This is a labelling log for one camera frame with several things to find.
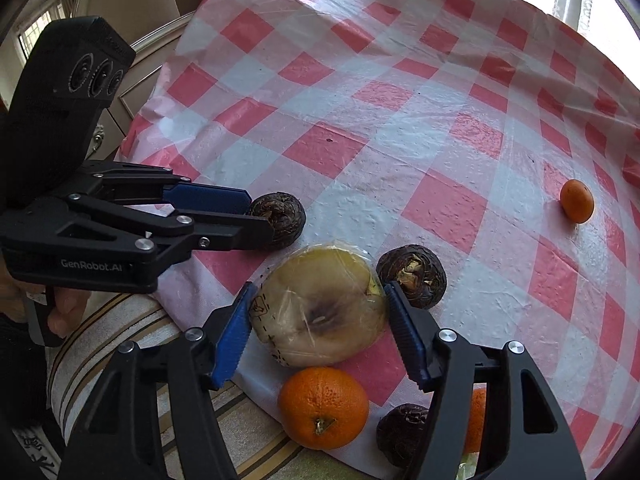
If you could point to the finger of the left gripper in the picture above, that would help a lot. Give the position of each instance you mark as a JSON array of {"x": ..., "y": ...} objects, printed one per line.
[
  {"x": 200, "y": 221},
  {"x": 165, "y": 189}
]

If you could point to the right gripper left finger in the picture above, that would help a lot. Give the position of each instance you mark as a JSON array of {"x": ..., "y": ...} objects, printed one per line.
[{"x": 118, "y": 434}]

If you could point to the dark brown water chestnut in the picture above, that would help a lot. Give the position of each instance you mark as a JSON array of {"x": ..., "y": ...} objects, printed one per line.
[
  {"x": 401, "y": 432},
  {"x": 285, "y": 214},
  {"x": 418, "y": 271}
]

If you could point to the pale apple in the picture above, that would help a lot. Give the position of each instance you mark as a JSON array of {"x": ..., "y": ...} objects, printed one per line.
[{"x": 320, "y": 306}]

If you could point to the large orange tangerine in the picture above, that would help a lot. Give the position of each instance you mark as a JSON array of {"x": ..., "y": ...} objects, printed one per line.
[{"x": 323, "y": 408}]

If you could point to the orange fruit behind finger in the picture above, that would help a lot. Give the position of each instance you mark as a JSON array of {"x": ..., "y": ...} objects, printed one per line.
[{"x": 474, "y": 432}]

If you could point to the green wrapped fruit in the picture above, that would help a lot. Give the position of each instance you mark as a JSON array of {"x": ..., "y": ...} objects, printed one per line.
[{"x": 467, "y": 466}]

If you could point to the wooden cabinet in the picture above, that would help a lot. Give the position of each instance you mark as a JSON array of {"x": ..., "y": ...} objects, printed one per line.
[{"x": 152, "y": 50}]

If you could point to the small orange tangerine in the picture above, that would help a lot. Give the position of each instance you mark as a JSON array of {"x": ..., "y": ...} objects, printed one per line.
[{"x": 576, "y": 201}]

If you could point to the red white checkered tablecloth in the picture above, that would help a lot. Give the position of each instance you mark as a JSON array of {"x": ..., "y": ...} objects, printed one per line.
[{"x": 448, "y": 123}]

